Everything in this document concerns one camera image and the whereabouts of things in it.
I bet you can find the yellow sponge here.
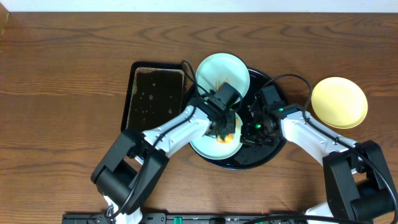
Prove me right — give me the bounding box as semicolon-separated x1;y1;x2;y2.
216;133;234;144

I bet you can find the light blue plate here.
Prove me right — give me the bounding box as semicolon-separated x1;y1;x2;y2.
190;113;243;160
195;53;250;97

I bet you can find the yellow plate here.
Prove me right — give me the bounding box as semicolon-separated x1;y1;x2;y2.
312;77;368;129

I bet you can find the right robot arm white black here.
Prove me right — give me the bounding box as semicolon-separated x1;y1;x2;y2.
241;105;397;223

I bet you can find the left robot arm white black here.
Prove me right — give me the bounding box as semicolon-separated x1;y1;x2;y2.
91;99;236;223

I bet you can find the round black serving tray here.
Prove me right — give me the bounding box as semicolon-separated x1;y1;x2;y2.
190;68;287;170

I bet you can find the black rectangular water tray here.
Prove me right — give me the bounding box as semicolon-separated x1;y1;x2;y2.
121;61;186;132

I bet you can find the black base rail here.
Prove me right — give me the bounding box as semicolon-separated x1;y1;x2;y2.
61;212;315;224

